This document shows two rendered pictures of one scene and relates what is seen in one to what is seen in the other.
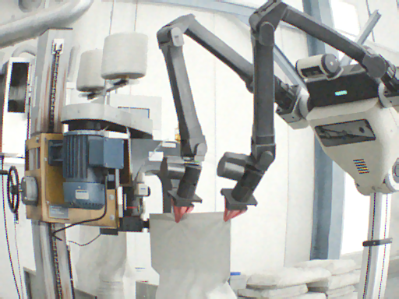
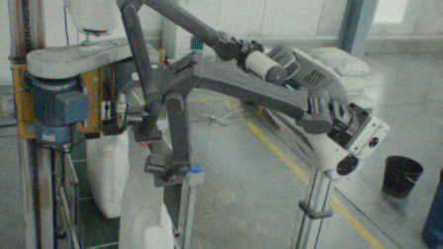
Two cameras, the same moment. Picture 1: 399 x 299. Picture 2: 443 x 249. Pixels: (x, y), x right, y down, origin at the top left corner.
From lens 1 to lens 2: 124 cm
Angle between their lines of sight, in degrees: 32
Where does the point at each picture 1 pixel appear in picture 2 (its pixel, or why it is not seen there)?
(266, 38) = (172, 108)
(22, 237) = not seen: hidden behind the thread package
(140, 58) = (107, 16)
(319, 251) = (352, 17)
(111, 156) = (74, 113)
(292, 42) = not seen: outside the picture
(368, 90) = not seen: hidden behind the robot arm
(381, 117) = (324, 140)
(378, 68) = (318, 127)
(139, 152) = (123, 74)
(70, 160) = (38, 108)
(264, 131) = (179, 155)
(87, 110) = (49, 71)
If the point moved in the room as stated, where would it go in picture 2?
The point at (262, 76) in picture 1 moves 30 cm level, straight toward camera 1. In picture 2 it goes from (174, 125) to (130, 180)
